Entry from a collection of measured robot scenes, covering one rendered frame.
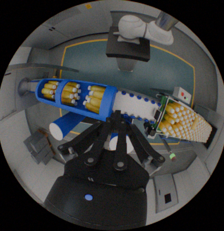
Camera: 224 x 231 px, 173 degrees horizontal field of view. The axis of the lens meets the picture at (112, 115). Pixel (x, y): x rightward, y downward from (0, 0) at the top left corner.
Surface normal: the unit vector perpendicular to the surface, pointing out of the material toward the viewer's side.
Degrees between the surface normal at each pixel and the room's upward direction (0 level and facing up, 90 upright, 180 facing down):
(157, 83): 0
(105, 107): 3
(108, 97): 30
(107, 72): 0
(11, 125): 90
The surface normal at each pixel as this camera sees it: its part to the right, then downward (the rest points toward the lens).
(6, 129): 0.99, 0.13
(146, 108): -0.12, 0.33
